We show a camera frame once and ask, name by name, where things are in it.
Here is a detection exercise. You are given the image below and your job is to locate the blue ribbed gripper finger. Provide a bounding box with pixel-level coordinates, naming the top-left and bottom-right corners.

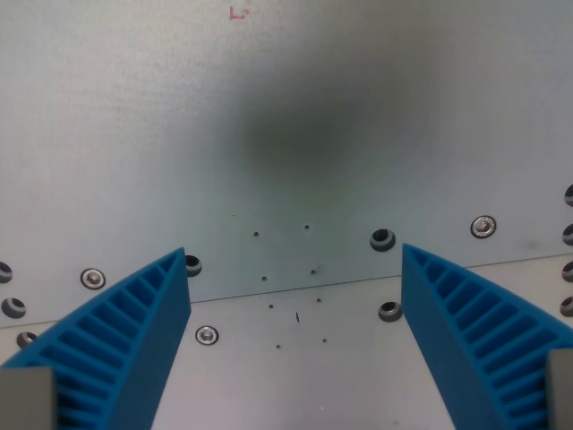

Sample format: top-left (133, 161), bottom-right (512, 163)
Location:
top-left (400, 243), bottom-right (573, 430)
top-left (0, 246), bottom-right (192, 430)

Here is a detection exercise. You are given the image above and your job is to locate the silver hex socket screw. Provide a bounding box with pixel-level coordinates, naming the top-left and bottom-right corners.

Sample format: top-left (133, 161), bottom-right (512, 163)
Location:
top-left (80, 267), bottom-right (107, 290)
top-left (194, 324), bottom-right (220, 347)
top-left (470, 214), bottom-right (498, 238)

